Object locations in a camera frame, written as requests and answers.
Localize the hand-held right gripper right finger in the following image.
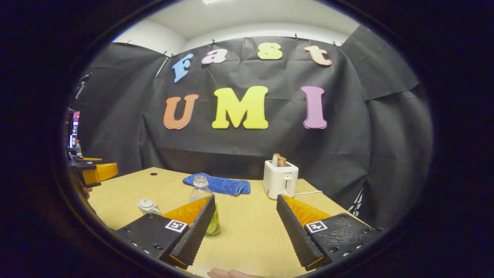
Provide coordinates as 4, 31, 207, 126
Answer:
276, 194, 382, 271

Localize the black backdrop cloth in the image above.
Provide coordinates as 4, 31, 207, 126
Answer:
71, 25, 435, 228

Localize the computer monitor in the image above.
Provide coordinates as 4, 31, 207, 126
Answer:
69, 111, 81, 149

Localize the clear green-label water bottle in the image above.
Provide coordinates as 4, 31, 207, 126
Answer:
189, 175, 222, 238

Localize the white toaster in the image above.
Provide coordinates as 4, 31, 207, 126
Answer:
263, 160, 299, 200

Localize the blue towel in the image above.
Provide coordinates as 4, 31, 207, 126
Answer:
183, 173, 251, 196

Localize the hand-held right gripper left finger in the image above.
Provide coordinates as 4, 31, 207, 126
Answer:
116, 194, 217, 270

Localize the white teacup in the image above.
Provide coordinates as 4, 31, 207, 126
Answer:
136, 198, 162, 215

